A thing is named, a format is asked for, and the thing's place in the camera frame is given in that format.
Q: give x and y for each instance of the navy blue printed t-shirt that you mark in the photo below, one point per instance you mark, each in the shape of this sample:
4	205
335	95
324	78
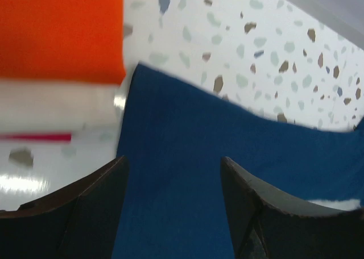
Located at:
175	136

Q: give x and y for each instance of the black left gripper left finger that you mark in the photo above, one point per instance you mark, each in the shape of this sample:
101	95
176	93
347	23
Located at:
79	220

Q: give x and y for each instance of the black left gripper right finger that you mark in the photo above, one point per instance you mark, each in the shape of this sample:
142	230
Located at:
266	222

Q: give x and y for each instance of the folded orange t-shirt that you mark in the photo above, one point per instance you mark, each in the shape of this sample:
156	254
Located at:
68	40

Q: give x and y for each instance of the folded cream t-shirt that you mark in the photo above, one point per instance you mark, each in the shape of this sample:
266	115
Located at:
56	107

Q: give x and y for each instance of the folded magenta t-shirt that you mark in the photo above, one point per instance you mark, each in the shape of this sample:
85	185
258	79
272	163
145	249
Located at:
52	137

